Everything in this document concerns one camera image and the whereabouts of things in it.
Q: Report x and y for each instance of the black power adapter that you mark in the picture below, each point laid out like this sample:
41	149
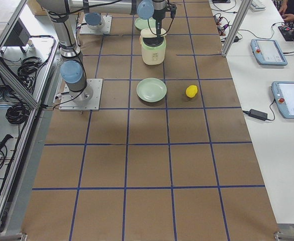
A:
258	115

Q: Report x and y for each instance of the cream rice cooker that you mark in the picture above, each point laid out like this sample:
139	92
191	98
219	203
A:
153	50

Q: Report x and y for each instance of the green plate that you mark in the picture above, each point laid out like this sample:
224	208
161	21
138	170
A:
141	24
151	90

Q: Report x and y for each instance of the green plate right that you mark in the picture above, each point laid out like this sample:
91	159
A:
151	90

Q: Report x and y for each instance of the lower blue teach pendant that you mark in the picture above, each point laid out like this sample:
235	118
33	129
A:
283	92

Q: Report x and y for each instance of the aluminium frame rail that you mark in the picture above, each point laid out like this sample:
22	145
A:
13	82

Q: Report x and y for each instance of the person hand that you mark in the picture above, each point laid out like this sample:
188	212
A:
288	17

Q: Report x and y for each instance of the blue teach pendant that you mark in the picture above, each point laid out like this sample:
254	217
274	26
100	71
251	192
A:
268	52
283	92

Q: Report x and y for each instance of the aluminium frame post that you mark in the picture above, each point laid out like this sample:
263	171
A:
241	13

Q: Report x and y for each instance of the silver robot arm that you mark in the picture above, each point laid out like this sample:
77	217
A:
152	11

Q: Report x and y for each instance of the green plate left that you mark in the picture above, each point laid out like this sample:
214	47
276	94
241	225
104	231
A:
141	24

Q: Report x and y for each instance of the yellow lemon toy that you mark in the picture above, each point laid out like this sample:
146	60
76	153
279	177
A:
191	91

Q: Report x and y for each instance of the upper blue teach pendant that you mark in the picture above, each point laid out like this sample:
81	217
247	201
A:
268	52

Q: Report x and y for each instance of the brown paper mat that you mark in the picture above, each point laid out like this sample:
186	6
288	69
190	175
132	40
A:
177	169

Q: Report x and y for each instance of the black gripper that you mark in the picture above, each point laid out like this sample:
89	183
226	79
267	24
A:
158	15

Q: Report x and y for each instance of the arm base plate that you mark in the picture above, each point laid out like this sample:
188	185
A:
103	28
89	99

